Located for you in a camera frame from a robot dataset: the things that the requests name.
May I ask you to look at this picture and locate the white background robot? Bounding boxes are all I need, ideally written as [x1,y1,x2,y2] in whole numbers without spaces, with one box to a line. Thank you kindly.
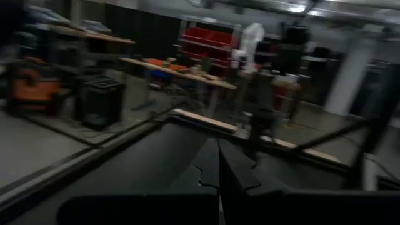
[230,22,266,75]

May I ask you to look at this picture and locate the black diagonal frame strut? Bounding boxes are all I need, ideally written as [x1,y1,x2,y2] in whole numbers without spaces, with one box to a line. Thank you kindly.
[290,117,400,191]

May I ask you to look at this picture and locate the long wooden table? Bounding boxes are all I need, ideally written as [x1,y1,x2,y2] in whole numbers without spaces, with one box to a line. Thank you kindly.
[27,21,136,46]
[118,56,239,91]

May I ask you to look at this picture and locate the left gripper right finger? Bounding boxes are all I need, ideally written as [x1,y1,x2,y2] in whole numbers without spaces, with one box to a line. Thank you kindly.
[218,140,400,225]

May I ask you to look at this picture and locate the black equipment case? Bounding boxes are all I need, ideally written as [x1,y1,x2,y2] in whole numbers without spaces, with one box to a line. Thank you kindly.
[74,74,126,129]

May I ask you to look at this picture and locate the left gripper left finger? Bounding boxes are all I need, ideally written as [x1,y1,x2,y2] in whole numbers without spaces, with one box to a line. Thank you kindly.
[57,139,221,225]

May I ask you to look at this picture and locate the white pillar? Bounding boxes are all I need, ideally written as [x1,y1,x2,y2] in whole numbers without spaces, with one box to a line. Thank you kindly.
[323,39,374,117]

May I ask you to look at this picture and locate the red bin shelf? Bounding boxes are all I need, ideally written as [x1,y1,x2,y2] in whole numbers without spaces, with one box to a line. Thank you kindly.
[178,25,240,69]

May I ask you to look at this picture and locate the wooden side board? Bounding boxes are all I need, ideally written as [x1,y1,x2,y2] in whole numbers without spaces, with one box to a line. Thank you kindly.
[171,107,344,166]

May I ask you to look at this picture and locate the orange shop vacuum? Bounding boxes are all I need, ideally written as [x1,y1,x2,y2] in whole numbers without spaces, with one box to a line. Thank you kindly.
[11,67,63,112]

